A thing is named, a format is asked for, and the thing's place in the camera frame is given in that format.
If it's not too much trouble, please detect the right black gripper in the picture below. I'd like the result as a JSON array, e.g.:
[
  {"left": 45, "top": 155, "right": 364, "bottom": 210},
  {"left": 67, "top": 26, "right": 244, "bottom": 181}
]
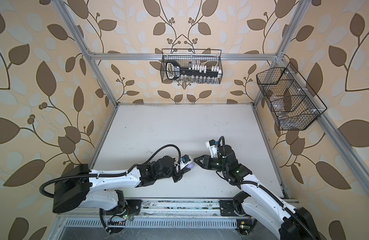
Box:
[{"left": 194, "top": 154, "right": 228, "bottom": 173}]

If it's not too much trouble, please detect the purple round charging case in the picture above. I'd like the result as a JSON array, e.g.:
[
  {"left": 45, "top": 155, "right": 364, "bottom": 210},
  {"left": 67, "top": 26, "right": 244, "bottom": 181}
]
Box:
[{"left": 186, "top": 162, "right": 194, "bottom": 170}]

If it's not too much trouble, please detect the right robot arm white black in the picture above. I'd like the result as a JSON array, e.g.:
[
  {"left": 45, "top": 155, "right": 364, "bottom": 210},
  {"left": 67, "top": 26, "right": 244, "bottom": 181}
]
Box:
[{"left": 194, "top": 137, "right": 320, "bottom": 240}]

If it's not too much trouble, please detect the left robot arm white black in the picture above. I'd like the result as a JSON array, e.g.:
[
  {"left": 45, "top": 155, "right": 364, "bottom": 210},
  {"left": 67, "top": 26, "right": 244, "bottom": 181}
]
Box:
[{"left": 39, "top": 144, "right": 193, "bottom": 214}]

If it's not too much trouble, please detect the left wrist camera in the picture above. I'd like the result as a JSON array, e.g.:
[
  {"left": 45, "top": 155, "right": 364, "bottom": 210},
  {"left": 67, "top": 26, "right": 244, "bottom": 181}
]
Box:
[{"left": 178, "top": 155, "right": 193, "bottom": 169}]

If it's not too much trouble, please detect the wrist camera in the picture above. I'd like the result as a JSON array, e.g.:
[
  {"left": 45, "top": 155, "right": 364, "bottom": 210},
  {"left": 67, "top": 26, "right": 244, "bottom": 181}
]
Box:
[
  {"left": 178, "top": 155, "right": 193, "bottom": 169},
  {"left": 206, "top": 140, "right": 218, "bottom": 158}
]

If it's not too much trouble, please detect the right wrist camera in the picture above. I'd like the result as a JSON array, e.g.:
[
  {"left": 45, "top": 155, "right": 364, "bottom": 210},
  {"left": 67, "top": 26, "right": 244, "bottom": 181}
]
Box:
[{"left": 206, "top": 140, "right": 218, "bottom": 158}]

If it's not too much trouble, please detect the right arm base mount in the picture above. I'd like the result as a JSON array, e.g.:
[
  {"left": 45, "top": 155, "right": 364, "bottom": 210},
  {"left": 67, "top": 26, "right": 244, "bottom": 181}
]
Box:
[{"left": 219, "top": 191, "right": 250, "bottom": 217}]

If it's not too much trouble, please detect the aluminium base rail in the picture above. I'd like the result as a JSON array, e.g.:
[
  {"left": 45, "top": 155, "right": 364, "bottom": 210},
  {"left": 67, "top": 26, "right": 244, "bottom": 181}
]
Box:
[{"left": 133, "top": 198, "right": 230, "bottom": 219}]

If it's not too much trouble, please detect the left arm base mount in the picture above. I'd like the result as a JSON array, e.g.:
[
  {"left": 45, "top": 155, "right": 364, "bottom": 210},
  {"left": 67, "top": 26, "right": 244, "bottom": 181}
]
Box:
[{"left": 105, "top": 190, "right": 142, "bottom": 217}]

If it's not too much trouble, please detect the black tool rack with handle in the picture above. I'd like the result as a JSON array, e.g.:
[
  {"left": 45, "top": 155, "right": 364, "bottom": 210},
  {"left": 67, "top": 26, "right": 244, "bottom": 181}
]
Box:
[{"left": 160, "top": 60, "right": 223, "bottom": 81}]

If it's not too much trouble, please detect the back wire basket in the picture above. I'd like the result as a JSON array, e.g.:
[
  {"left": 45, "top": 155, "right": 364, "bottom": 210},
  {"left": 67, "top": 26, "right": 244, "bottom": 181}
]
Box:
[{"left": 160, "top": 48, "right": 223, "bottom": 85}]

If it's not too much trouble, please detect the wire basket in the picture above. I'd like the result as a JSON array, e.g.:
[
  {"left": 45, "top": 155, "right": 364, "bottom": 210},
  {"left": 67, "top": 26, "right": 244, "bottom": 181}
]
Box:
[
  {"left": 160, "top": 48, "right": 223, "bottom": 85},
  {"left": 256, "top": 63, "right": 327, "bottom": 131}
]

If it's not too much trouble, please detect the right wire basket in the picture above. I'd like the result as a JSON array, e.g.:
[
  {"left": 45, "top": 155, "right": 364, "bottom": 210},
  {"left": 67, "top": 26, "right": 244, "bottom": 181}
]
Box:
[{"left": 256, "top": 63, "right": 327, "bottom": 131}]

